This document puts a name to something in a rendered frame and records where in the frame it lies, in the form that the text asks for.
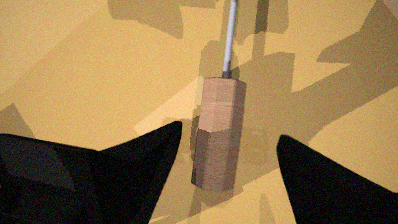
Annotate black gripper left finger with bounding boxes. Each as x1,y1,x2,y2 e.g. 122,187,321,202
0,121,182,224

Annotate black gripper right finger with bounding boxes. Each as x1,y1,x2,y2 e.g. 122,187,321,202
276,135,398,224

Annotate wooden-handled tool with metal shaft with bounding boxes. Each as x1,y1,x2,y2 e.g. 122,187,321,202
191,0,247,192

